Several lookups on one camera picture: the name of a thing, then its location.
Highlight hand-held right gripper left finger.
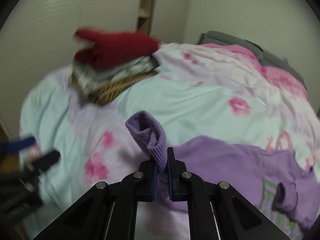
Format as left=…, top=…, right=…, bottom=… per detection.
left=32, top=159, right=159, bottom=240

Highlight white louvered wardrobe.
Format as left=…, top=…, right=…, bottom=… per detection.
left=0, top=0, right=193, bottom=140

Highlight floral pastel blanket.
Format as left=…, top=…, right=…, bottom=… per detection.
left=19, top=42, right=320, bottom=240

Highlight brown wicker basket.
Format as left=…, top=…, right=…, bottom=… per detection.
left=69, top=70, right=158, bottom=107

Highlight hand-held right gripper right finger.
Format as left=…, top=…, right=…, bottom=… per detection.
left=166, top=147, right=292, bottom=240

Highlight grey padded headboard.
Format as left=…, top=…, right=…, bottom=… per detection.
left=199, top=30, right=307, bottom=93

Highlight patterned folded clothes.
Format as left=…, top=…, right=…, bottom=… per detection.
left=71, top=55, right=159, bottom=98

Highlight purple long-sleeve top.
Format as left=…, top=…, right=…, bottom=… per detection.
left=125, top=110, right=319, bottom=240

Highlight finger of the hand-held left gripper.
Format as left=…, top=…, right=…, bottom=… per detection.
left=24, top=151, right=61, bottom=175
left=0, top=135, right=36, bottom=157

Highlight red folded garment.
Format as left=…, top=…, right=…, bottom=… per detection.
left=74, top=27, right=160, bottom=70

